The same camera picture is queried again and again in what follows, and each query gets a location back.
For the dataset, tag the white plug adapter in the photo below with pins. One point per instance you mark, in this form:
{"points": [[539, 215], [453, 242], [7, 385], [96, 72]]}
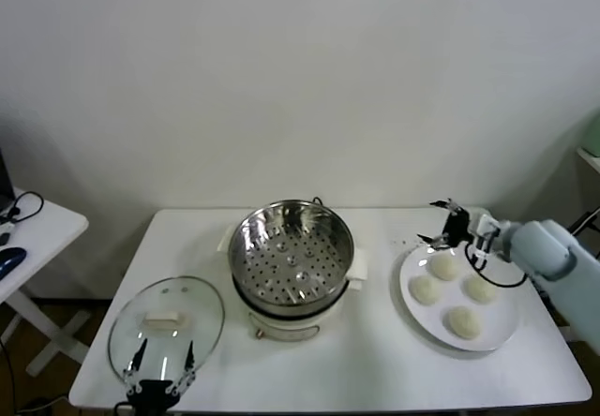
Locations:
{"points": [[5, 223]]}

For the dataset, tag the white steamed baozi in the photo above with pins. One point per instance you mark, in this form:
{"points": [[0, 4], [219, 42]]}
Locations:
{"points": [[464, 322], [425, 290], [480, 288], [445, 267]]}

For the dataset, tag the white shelf board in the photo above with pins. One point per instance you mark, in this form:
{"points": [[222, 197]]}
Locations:
{"points": [[591, 160]]}

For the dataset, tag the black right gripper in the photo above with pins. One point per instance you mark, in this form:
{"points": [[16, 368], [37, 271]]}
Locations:
{"points": [[457, 228]]}

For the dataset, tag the white folding side table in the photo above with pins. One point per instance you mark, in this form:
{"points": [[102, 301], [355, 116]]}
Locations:
{"points": [[51, 228]]}

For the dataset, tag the pale green container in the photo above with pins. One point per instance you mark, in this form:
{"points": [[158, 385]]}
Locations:
{"points": [[593, 135]]}

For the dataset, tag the blue computer mouse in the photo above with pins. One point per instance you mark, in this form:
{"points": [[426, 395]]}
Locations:
{"points": [[9, 259]]}

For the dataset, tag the black laptop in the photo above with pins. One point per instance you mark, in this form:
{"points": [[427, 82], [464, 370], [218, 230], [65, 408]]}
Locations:
{"points": [[4, 182]]}

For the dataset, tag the white electric cooker pot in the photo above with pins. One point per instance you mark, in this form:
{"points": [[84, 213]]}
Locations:
{"points": [[286, 327]]}

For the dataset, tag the light blue right robot arm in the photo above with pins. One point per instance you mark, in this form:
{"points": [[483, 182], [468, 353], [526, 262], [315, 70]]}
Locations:
{"points": [[539, 247]]}

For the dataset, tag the stainless steel steamer basket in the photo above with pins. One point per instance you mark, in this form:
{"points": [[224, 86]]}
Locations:
{"points": [[300, 257]]}

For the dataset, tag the white round plate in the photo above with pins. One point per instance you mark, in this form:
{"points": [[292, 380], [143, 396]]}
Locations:
{"points": [[497, 322]]}

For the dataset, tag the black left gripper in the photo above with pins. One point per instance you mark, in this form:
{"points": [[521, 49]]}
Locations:
{"points": [[150, 395]]}

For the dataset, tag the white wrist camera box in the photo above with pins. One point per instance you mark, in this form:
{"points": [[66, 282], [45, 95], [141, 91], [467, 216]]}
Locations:
{"points": [[486, 227]]}

